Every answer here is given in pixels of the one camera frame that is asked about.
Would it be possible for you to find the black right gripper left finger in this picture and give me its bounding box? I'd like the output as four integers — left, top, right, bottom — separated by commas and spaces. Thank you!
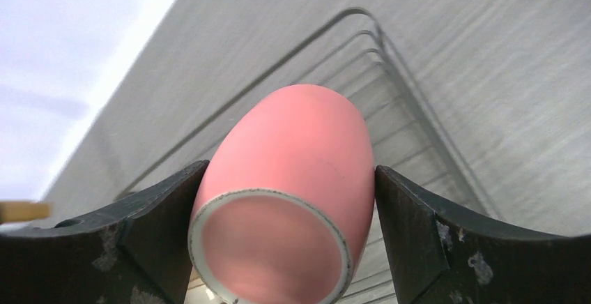
1, 160, 208, 303

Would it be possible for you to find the black wire dish rack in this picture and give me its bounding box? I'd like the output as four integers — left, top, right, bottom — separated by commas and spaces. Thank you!
113, 7, 504, 304

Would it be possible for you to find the plain pink mug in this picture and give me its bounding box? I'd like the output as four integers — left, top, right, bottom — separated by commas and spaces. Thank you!
187, 84, 374, 303

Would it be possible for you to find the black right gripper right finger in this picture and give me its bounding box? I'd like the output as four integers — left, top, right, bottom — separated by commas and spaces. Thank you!
375, 166, 590, 303

